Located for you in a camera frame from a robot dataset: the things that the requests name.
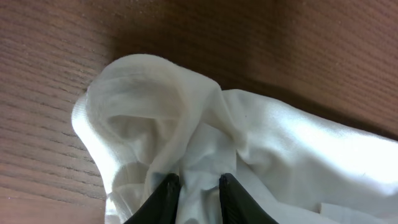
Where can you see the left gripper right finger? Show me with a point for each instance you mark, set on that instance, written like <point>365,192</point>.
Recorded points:
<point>237,206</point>

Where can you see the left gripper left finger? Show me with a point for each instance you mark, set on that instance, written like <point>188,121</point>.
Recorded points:
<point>161,207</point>

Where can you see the white t-shirt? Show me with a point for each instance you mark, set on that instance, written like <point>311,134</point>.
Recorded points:
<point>144,117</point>

